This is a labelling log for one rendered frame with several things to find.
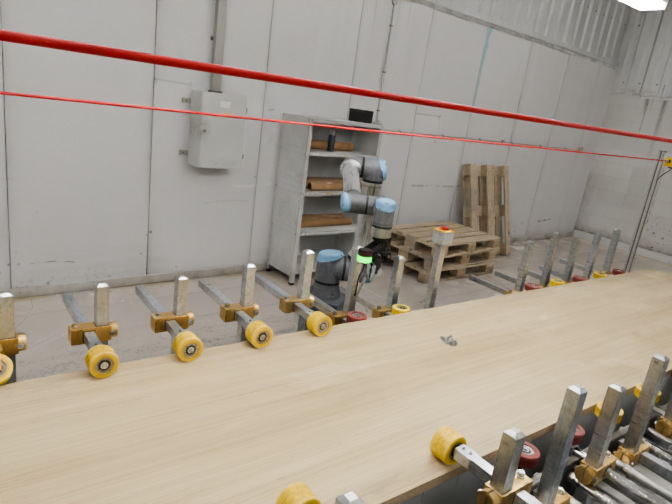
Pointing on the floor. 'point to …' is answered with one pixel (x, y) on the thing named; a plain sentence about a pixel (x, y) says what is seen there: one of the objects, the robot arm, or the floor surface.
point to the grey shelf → (297, 167)
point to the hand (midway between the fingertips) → (369, 279)
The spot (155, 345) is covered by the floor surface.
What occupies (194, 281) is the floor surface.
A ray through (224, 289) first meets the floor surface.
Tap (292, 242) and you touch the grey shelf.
